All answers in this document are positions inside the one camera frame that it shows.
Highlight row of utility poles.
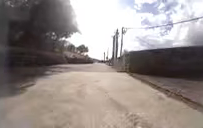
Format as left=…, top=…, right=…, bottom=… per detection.
left=102, top=26, right=128, bottom=64

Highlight pale concrete road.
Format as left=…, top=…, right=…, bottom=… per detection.
left=0, top=62, right=203, bottom=128

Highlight row of trees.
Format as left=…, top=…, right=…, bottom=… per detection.
left=0, top=0, right=90, bottom=58

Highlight grey pavement strip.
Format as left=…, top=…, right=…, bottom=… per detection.
left=128, top=72, right=203, bottom=112

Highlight low stone wall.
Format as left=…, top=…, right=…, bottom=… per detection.
left=5, top=46, right=95, bottom=67

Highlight dark long wall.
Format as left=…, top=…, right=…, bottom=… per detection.
left=112, top=45, right=203, bottom=82

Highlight overhead wires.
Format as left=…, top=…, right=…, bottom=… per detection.
left=123, top=13, right=203, bottom=31

